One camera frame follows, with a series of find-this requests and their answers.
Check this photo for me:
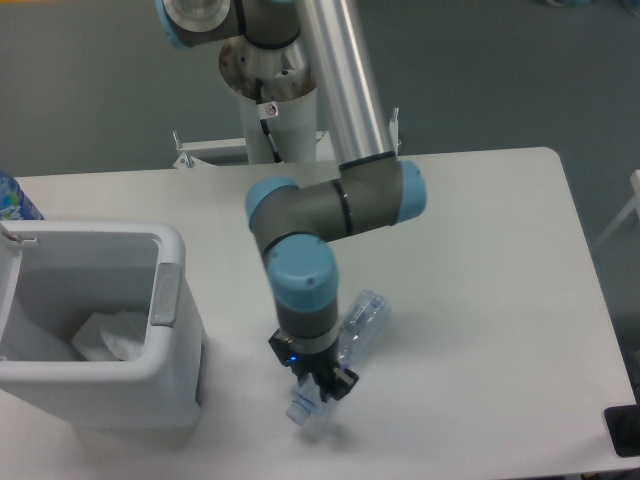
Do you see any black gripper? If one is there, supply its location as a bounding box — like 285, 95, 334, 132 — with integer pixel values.
268, 330, 359, 403

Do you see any clear plastic water bottle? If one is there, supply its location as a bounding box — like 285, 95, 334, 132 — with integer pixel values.
286, 290, 391, 425

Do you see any white wrapper trash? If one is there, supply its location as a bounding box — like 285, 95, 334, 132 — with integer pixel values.
71, 310, 147, 362

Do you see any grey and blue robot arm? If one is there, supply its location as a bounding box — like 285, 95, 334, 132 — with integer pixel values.
156, 1, 427, 401

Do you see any white plastic trash can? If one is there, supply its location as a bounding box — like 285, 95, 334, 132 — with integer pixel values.
1, 220, 207, 428

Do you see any black device at table edge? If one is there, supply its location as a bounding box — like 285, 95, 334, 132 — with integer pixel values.
604, 405, 639, 458

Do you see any blue labelled bottle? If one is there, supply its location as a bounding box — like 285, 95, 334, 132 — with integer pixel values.
1, 171, 45, 220

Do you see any white furniture leg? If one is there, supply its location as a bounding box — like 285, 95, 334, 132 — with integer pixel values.
592, 170, 639, 252

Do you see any white metal base frame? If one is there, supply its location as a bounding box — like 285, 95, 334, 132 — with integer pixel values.
171, 107, 402, 169

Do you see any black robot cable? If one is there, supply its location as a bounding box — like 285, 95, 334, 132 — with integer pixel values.
253, 77, 284, 164

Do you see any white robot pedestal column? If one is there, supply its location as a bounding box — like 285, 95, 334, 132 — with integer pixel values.
219, 36, 317, 164

